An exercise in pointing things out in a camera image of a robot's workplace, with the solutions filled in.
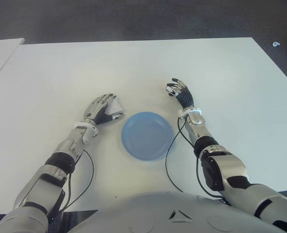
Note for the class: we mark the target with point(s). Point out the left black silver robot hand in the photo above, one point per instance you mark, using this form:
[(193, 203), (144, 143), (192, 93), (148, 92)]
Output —
[(94, 111)]

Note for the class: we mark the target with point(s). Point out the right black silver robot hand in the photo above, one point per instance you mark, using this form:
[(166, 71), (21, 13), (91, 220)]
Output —
[(185, 97)]

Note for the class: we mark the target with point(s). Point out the white wall charger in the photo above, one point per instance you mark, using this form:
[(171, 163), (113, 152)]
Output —
[(115, 106)]

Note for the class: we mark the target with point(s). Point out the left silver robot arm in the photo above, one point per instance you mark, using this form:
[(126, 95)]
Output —
[(43, 184)]

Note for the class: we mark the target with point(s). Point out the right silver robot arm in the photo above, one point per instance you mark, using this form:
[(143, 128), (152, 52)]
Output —
[(225, 167)]

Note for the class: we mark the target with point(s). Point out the blue plastic plate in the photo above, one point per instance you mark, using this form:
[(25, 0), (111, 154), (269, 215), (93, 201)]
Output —
[(146, 136)]

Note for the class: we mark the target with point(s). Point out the small white floor object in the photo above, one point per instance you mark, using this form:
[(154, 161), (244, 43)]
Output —
[(275, 44)]

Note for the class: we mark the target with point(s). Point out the white side table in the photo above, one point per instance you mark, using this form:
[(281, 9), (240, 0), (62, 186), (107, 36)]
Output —
[(2, 55)]

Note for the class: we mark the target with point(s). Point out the grey robot torso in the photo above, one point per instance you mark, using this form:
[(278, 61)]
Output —
[(170, 213)]

